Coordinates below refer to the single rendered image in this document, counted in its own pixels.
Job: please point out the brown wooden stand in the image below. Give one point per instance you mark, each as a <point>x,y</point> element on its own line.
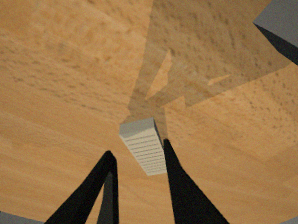
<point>278,22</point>

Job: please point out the grey ridged wedge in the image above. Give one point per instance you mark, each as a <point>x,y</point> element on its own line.
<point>143,141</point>

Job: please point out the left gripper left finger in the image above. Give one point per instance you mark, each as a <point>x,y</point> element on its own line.
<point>77,207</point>

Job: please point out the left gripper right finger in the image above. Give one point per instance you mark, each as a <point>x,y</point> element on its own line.
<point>190,205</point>

